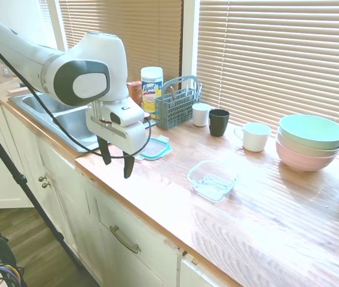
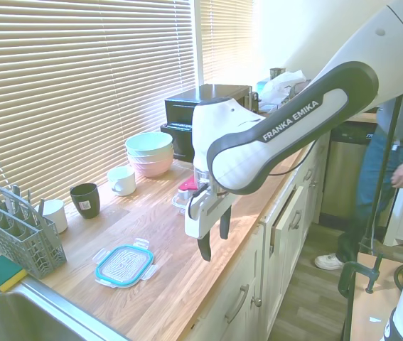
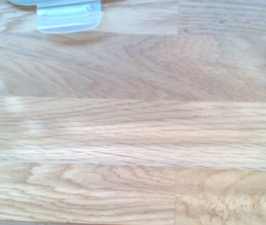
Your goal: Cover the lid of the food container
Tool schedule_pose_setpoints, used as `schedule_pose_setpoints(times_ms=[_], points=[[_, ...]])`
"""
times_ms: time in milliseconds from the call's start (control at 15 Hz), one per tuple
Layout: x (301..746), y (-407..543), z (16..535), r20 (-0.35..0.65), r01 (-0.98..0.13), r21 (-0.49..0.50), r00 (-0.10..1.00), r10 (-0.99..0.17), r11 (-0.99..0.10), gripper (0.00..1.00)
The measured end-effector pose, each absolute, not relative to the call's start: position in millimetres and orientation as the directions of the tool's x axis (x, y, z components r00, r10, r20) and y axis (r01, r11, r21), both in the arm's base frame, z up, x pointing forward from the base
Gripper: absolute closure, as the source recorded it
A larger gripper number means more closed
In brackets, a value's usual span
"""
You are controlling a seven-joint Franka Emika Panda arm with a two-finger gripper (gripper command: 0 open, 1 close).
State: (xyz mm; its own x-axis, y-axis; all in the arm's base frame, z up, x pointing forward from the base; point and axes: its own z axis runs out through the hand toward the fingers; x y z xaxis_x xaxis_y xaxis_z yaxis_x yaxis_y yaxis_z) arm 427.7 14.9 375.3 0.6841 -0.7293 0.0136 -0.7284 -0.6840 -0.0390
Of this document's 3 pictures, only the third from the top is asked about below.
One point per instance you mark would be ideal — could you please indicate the clear lid with teal seal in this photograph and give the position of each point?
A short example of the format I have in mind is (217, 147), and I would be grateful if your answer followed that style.
(68, 17)

